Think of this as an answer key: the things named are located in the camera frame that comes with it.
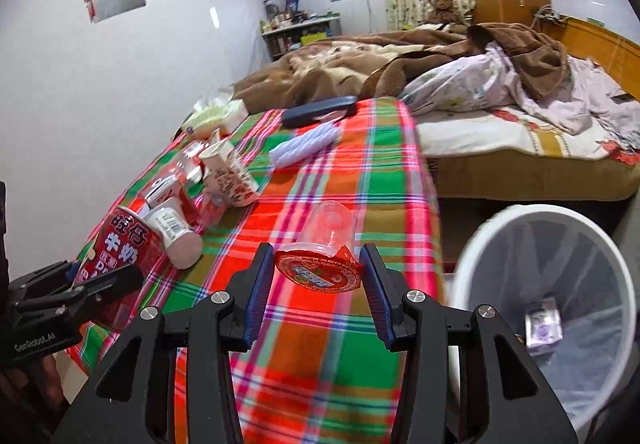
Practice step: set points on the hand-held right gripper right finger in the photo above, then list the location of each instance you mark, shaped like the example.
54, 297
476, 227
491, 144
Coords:
377, 296

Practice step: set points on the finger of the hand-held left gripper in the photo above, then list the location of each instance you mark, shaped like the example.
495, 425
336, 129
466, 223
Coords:
50, 276
115, 281

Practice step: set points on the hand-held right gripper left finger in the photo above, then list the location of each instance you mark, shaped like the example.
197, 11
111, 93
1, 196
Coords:
257, 304

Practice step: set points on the red milk can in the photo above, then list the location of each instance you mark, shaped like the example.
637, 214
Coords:
117, 244

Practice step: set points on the clear jelly cup red lid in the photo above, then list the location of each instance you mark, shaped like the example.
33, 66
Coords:
320, 269

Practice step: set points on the white round waste bin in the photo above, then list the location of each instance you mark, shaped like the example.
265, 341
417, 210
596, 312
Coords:
500, 244

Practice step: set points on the white foam wrap roll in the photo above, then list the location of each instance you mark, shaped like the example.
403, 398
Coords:
305, 144

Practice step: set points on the person's left hand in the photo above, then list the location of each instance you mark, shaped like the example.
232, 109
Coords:
35, 399

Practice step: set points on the small white yogurt bottle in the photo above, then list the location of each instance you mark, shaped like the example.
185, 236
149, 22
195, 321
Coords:
175, 234

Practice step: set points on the small pink clear bottle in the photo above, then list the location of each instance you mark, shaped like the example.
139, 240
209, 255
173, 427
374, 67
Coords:
212, 209

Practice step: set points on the clear bottle red label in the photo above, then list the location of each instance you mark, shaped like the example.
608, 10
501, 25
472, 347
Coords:
167, 189

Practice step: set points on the plaid table cloth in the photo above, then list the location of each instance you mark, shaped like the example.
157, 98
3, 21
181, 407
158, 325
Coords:
320, 184

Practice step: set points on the paper cup red print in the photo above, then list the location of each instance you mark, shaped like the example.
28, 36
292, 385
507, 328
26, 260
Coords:
230, 174

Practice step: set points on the clear plastic bottle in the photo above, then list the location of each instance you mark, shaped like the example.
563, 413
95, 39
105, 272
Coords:
192, 157

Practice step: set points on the pink cleaning cloth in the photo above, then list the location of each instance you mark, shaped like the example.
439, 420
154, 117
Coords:
332, 115

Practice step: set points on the wooden bed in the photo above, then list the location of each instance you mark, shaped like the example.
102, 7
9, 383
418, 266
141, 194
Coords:
525, 179

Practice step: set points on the green white tissue pack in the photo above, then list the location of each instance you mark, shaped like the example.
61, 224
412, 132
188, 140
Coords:
215, 117

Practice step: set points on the dark blue glasses case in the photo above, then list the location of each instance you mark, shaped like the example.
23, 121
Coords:
310, 112

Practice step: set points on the white rose bed sheet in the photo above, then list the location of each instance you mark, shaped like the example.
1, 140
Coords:
500, 134

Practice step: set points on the brown fleece blanket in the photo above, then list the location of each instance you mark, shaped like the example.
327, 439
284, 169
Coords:
310, 79

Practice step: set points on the pale floral quilt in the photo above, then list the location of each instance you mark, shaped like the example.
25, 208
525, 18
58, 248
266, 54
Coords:
460, 79

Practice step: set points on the white storage shelf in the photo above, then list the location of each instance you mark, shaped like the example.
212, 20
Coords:
280, 42

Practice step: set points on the green box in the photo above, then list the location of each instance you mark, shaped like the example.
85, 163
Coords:
315, 38

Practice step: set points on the group of bottles and jars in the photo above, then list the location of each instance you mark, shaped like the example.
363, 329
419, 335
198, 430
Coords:
285, 17

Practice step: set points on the brown teddy bear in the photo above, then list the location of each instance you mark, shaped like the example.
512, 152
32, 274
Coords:
445, 7

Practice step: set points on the white power strip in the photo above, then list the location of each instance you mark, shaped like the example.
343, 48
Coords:
547, 14

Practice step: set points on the red wall ornament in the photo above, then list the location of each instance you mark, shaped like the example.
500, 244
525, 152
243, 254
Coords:
90, 2

